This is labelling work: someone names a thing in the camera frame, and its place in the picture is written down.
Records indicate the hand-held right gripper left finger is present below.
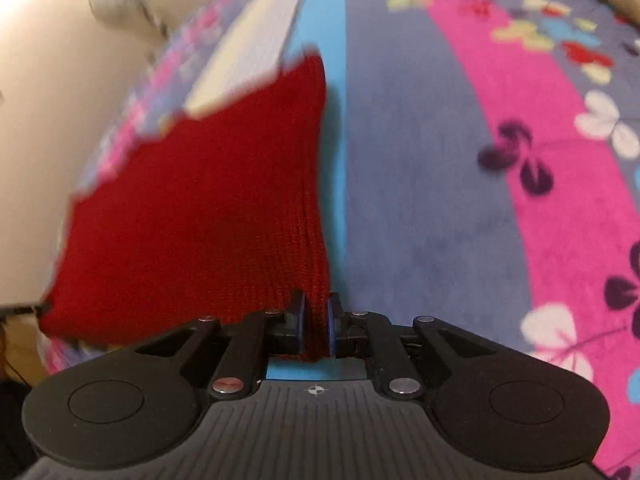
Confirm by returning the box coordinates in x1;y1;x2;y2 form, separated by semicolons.
135;290;307;401

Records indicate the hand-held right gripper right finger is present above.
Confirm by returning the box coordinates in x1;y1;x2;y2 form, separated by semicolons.
326;294;501;400

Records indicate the floral striped bed blanket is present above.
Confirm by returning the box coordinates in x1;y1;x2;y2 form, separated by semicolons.
47;0;640;480

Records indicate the red knitted sweater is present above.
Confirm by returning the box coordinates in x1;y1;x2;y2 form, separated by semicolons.
37;52;333;363

